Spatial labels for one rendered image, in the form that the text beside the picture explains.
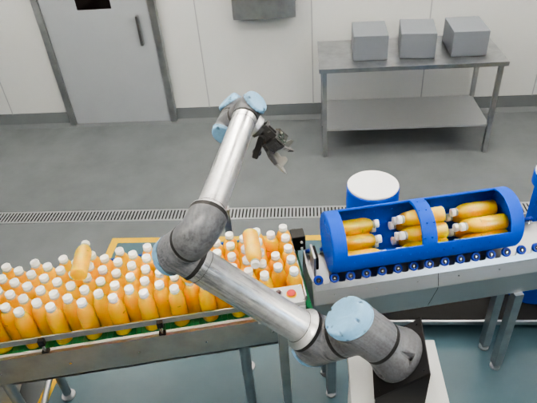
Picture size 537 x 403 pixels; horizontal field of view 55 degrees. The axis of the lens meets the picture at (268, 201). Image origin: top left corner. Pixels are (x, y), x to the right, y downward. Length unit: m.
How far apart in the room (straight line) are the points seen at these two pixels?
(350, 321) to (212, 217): 0.54
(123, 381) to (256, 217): 1.71
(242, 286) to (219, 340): 0.84
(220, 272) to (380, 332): 0.53
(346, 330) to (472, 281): 1.16
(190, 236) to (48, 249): 3.20
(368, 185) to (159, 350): 1.37
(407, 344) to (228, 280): 0.60
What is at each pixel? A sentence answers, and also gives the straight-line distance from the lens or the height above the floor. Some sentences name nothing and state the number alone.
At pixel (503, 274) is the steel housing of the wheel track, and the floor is 0.85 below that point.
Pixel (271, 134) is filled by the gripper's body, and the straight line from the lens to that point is 2.03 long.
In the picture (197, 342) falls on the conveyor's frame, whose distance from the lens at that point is 2.41.
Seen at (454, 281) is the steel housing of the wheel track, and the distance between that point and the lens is 2.63.
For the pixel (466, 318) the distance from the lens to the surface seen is 3.44.
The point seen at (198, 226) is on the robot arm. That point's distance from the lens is 1.43.
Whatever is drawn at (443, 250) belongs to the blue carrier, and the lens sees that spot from 2.45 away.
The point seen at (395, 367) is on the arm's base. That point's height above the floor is 1.27.
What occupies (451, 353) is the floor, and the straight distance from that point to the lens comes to 3.44.
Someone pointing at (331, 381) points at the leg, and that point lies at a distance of 3.04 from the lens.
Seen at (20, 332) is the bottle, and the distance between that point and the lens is 2.46.
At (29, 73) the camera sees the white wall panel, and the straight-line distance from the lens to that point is 6.36.
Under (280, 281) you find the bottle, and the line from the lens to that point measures 2.28.
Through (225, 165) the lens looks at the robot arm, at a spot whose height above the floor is 1.84.
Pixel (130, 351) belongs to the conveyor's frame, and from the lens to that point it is 2.45.
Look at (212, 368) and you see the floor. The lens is 3.34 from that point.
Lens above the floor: 2.67
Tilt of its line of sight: 36 degrees down
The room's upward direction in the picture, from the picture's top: 5 degrees counter-clockwise
